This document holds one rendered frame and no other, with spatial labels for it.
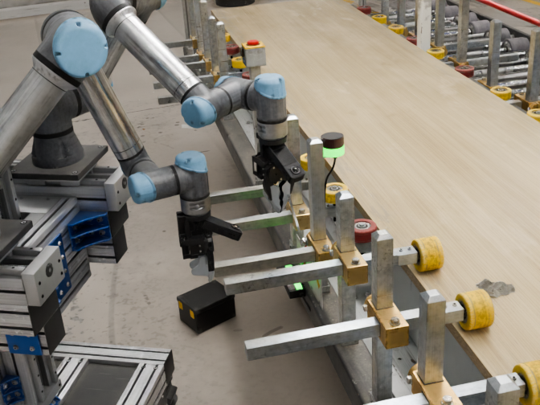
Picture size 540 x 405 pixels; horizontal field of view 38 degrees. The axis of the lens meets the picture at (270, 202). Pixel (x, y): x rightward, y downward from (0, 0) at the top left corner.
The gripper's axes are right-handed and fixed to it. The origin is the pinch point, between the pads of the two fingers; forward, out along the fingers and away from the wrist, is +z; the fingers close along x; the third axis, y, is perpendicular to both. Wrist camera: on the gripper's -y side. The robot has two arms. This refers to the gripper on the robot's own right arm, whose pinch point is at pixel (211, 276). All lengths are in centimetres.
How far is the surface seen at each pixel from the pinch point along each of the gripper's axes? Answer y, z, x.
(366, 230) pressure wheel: -42.0, -8.2, 3.2
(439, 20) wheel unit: -139, -17, -169
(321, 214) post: -31.2, -12.2, -2.2
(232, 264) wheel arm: -5.6, -3.5, 1.4
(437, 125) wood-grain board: -91, -8, -62
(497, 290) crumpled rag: -60, -8, 41
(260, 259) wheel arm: -13.1, -3.5, 1.4
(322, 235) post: -31.3, -5.9, -2.2
